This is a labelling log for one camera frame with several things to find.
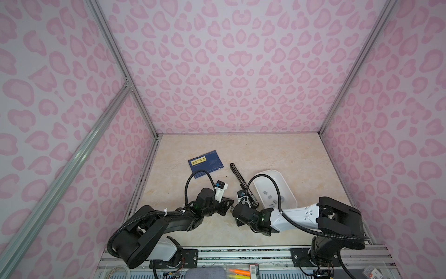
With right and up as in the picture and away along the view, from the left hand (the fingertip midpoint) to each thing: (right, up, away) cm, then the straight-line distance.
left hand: (233, 199), depth 85 cm
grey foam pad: (-8, -24, -17) cm, 30 cm away
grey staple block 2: (+21, -3, +5) cm, 22 cm away
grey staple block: (+17, +1, +8) cm, 19 cm away
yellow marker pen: (+2, -26, -16) cm, 31 cm away
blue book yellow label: (-14, +16, +20) cm, 29 cm away
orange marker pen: (+2, -25, -15) cm, 29 cm away
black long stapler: (+10, -2, +4) cm, 11 cm away
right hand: (+2, -7, 0) cm, 7 cm away
